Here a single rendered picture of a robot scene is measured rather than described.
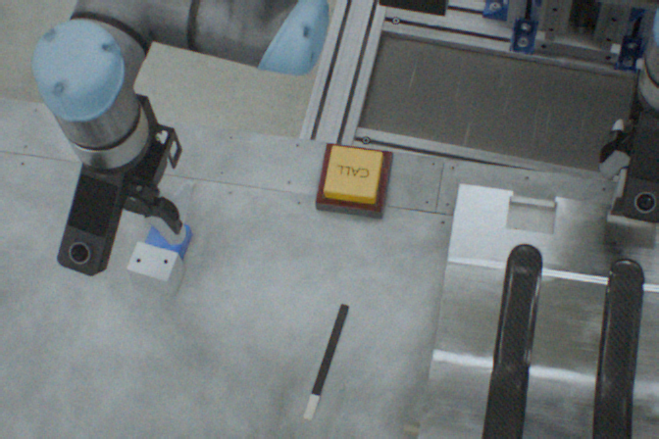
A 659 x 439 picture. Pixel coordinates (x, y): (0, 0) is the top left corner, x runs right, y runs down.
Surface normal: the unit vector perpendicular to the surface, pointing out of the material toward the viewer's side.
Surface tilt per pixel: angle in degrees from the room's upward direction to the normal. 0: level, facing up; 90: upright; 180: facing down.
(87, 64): 0
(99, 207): 30
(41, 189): 0
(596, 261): 0
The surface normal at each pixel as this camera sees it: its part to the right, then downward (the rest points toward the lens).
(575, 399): 0.00, -0.68
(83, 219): -0.19, 0.12
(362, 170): -0.06, -0.38
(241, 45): -0.30, 0.61
